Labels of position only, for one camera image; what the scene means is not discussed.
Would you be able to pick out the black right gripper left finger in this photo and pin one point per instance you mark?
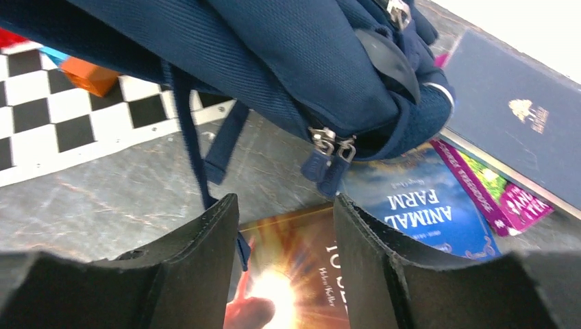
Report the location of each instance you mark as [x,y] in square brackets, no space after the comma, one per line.
[180,280]

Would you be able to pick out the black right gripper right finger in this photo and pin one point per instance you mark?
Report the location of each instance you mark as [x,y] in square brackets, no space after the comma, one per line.
[394,281]

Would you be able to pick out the dark blue hardcover book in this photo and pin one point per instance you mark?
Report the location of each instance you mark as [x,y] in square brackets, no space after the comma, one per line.
[517,117]

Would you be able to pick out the sunset cover paperback book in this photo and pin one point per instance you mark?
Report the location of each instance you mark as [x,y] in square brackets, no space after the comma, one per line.
[294,276]

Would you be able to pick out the blue Animal Farm book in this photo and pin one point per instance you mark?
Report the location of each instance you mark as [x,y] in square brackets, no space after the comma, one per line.
[418,195]

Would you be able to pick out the purple green paperback book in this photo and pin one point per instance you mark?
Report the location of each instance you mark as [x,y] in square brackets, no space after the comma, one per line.
[508,209]

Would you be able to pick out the black white chessboard mat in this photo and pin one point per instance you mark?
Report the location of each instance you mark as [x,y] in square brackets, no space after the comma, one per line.
[48,125]

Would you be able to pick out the orange brown toy block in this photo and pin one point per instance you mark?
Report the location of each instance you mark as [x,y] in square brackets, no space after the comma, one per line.
[95,79]

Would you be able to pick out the light blue curved block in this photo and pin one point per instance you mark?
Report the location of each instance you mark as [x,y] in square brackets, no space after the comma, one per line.
[57,57]

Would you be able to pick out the red window toy block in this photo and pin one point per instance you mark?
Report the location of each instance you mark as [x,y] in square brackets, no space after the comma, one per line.
[10,39]

